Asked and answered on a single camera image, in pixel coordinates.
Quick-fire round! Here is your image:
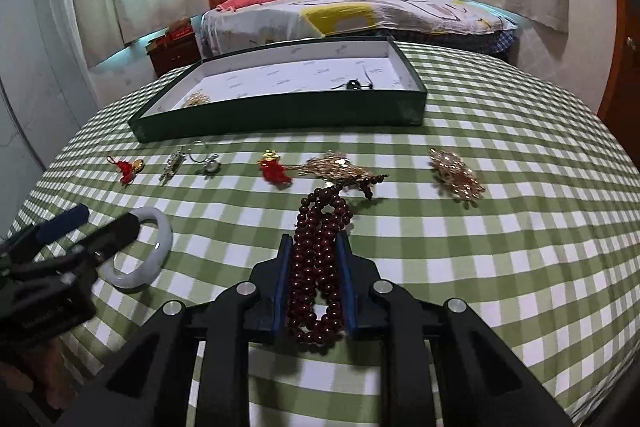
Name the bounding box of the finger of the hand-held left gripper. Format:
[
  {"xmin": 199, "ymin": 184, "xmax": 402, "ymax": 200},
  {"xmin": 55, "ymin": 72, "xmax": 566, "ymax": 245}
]
[
  {"xmin": 20, "ymin": 205, "xmax": 91, "ymax": 254},
  {"xmin": 60, "ymin": 213, "xmax": 142, "ymax": 275}
]

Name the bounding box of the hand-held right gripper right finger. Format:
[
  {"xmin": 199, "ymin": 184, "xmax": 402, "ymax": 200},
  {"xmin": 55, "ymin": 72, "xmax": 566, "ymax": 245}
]
[{"xmin": 335, "ymin": 231, "xmax": 576, "ymax": 427}]

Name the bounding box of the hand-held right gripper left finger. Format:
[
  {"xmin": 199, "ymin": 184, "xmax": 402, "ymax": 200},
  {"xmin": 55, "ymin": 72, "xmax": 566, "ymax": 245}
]
[{"xmin": 55, "ymin": 233, "xmax": 294, "ymax": 427}]

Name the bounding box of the dark red bead bracelet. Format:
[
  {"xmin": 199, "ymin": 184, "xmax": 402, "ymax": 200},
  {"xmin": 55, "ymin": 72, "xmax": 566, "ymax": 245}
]
[{"xmin": 285, "ymin": 173, "xmax": 389, "ymax": 348}]

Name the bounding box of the white jade bangle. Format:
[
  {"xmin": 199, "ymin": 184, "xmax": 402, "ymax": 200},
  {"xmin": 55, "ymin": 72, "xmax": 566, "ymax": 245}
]
[{"xmin": 102, "ymin": 207, "xmax": 174, "ymax": 292}]

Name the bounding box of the red charm with gold bell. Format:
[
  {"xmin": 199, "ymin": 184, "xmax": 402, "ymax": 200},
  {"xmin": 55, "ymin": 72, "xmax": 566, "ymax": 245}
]
[{"xmin": 106, "ymin": 156, "xmax": 147, "ymax": 186}]

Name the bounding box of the gold pearl flower brooch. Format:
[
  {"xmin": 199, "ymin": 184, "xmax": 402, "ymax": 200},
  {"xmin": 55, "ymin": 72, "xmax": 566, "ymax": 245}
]
[{"xmin": 429, "ymin": 148, "xmax": 487, "ymax": 202}]

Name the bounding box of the green shallow cardboard box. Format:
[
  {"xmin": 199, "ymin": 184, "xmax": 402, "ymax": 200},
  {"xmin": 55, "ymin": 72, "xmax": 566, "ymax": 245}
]
[{"xmin": 127, "ymin": 37, "xmax": 428, "ymax": 144}]

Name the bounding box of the silver crystal brooch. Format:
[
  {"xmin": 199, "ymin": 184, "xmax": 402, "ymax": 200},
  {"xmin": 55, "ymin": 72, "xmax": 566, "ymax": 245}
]
[{"xmin": 159, "ymin": 149, "xmax": 187, "ymax": 184}]

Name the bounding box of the red tassel charm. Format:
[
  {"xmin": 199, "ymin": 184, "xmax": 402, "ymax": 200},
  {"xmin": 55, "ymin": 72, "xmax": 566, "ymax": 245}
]
[{"xmin": 257, "ymin": 149, "xmax": 294, "ymax": 188}]

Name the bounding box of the gold leaf brooch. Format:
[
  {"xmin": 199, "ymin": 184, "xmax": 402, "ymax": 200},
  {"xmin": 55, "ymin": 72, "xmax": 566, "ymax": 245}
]
[{"xmin": 299, "ymin": 150, "xmax": 373, "ymax": 188}]

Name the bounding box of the frosted glass sliding door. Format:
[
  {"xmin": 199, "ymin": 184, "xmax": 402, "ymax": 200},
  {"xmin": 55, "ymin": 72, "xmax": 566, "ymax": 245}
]
[{"xmin": 0, "ymin": 0, "xmax": 99, "ymax": 208}]

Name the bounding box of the dark wooden nightstand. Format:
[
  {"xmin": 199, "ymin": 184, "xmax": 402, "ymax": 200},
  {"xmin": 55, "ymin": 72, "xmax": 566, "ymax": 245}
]
[{"xmin": 146, "ymin": 32, "xmax": 202, "ymax": 78}]

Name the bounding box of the printed white bedspread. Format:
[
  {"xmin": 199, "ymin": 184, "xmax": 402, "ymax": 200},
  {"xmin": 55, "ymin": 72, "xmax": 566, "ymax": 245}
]
[{"xmin": 201, "ymin": 0, "xmax": 518, "ymax": 58}]

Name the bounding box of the blue plaid bed sheet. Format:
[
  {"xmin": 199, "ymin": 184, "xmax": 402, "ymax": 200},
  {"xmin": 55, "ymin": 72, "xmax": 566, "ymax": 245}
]
[{"xmin": 400, "ymin": 29, "xmax": 516, "ymax": 55}]

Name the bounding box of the brown wooden door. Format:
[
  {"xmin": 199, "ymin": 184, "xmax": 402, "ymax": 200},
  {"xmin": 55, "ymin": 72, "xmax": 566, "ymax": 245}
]
[{"xmin": 597, "ymin": 0, "xmax": 640, "ymax": 138}]

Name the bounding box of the silver ring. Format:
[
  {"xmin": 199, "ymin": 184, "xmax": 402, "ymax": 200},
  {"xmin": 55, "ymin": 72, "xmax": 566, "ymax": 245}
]
[{"xmin": 187, "ymin": 141, "xmax": 221, "ymax": 176}]

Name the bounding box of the black bead pendant with cord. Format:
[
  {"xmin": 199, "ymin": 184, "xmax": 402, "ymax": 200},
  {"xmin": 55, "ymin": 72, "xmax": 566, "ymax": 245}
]
[{"xmin": 330, "ymin": 74, "xmax": 376, "ymax": 92}]

